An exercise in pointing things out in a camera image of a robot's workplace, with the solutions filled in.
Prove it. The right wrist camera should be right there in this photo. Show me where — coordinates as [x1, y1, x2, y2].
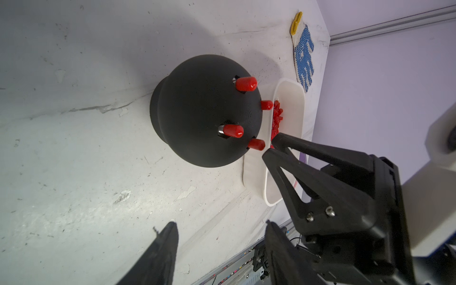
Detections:
[402, 105, 456, 257]

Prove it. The black round screw base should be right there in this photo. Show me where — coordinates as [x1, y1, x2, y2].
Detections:
[150, 55, 264, 167]

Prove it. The blue dotted work glove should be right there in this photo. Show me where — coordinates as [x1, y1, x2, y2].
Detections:
[290, 11, 314, 93]

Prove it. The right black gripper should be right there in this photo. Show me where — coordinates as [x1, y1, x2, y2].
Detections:
[262, 133, 415, 285]

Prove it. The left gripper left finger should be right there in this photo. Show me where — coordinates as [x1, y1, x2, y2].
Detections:
[118, 222, 179, 285]

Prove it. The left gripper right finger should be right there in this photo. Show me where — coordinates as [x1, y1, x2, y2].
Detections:
[265, 220, 317, 285]

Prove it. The pink purple handled tool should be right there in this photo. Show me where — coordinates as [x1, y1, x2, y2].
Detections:
[293, 153, 307, 188]

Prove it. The red screw sleeve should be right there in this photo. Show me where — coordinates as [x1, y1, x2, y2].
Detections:
[222, 124, 244, 138]
[248, 138, 266, 151]
[234, 77, 258, 93]
[261, 100, 274, 110]

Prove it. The pile of red sleeves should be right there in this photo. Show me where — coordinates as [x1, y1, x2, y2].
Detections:
[271, 100, 283, 141]

